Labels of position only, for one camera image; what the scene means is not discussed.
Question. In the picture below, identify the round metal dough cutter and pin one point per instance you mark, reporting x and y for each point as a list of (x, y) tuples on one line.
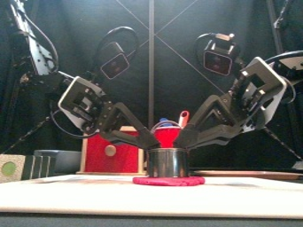
[(167, 162)]

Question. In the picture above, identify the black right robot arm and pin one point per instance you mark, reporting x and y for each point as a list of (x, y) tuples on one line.
[(290, 69)]

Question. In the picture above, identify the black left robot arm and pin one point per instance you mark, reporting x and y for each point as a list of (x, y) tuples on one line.
[(27, 44)]

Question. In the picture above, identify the red wooden drawer box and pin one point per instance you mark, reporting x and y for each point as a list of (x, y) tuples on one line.
[(110, 159)]

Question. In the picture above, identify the dark grey bowl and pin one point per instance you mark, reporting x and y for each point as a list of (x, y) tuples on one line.
[(63, 161)]

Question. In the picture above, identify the flat red dough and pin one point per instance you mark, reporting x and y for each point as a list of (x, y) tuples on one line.
[(170, 181)]

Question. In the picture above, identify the blue utensil in cup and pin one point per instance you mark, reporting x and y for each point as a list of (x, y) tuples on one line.
[(165, 121)]

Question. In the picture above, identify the red plastic cup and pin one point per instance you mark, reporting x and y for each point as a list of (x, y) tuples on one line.
[(166, 136)]

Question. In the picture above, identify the flat wooden tray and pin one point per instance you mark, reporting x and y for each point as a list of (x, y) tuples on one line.
[(253, 174)]

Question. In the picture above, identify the white cutting board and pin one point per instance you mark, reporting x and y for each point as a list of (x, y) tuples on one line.
[(150, 198)]

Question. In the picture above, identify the box with green dot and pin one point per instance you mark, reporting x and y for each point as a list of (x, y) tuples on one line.
[(19, 168)]

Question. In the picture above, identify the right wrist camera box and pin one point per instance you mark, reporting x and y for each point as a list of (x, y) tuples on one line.
[(218, 59)]

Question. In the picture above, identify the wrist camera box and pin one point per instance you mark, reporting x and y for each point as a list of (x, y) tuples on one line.
[(114, 63), (218, 59)]

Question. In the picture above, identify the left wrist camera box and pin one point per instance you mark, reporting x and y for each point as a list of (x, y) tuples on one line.
[(114, 63)]

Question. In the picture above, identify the vertical metal frame pole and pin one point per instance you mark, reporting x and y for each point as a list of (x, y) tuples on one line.
[(151, 59)]

